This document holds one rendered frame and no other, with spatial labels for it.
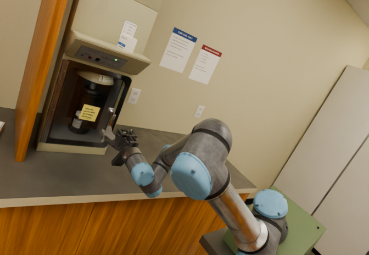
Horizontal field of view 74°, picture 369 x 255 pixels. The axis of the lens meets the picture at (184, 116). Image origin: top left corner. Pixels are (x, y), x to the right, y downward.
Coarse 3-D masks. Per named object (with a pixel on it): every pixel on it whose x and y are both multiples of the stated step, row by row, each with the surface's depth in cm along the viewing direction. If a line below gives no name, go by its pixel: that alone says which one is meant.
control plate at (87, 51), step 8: (80, 48) 94; (88, 48) 94; (80, 56) 99; (88, 56) 99; (96, 56) 99; (104, 56) 100; (112, 56) 100; (104, 64) 106; (112, 64) 106; (120, 64) 106
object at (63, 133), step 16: (80, 64) 103; (64, 80) 103; (80, 80) 106; (96, 80) 109; (112, 80) 113; (128, 80) 117; (64, 96) 106; (80, 96) 109; (96, 96) 113; (112, 96) 117; (64, 112) 109; (80, 112) 113; (64, 128) 112; (80, 128) 116; (96, 128) 120; (112, 128) 125; (64, 144) 116; (80, 144) 120; (96, 144) 124
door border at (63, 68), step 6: (66, 60) 100; (60, 66) 99; (66, 66) 101; (60, 78) 101; (60, 84) 102; (54, 90) 102; (60, 90) 104; (54, 96) 104; (54, 102) 105; (54, 108) 106; (48, 114) 105; (48, 120) 107; (48, 126) 108; (42, 132) 108; (42, 138) 109
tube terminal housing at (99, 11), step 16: (80, 0) 93; (96, 0) 96; (112, 0) 99; (128, 0) 102; (80, 16) 96; (96, 16) 99; (112, 16) 102; (128, 16) 105; (144, 16) 108; (64, 32) 104; (96, 32) 101; (112, 32) 105; (144, 32) 112; (64, 48) 99; (96, 64) 107; (48, 96) 109; (48, 144) 113
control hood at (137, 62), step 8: (72, 32) 92; (80, 32) 97; (72, 40) 90; (80, 40) 89; (88, 40) 90; (96, 40) 96; (72, 48) 94; (96, 48) 95; (104, 48) 95; (112, 48) 96; (72, 56) 98; (120, 56) 101; (128, 56) 101; (136, 56) 103; (144, 56) 113; (128, 64) 107; (136, 64) 108; (144, 64) 108; (128, 72) 113; (136, 72) 114
